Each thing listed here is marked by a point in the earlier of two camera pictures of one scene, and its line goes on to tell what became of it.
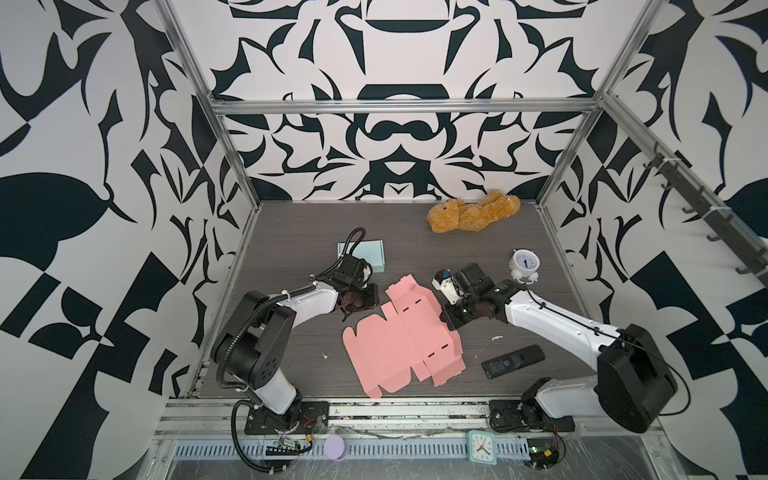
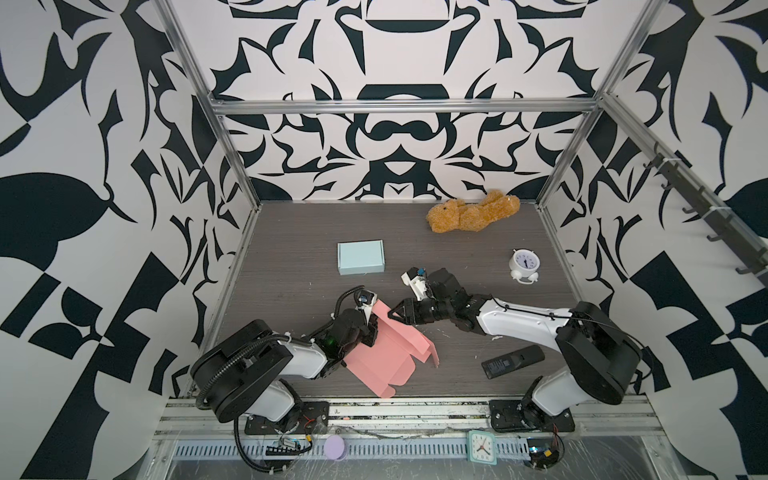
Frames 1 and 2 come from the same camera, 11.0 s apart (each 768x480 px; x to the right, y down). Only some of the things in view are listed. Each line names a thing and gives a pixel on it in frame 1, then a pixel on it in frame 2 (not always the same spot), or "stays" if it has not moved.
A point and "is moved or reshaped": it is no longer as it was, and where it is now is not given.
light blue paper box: x=372 y=251 stays
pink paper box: x=412 y=335 is moved or reshaped
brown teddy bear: x=450 y=215 stays
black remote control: x=496 y=366 stays
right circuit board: x=546 y=453 stays
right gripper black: x=448 y=316 to x=409 y=317
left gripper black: x=373 y=299 to x=370 y=332
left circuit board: x=288 y=447 stays
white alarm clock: x=524 y=265 stays
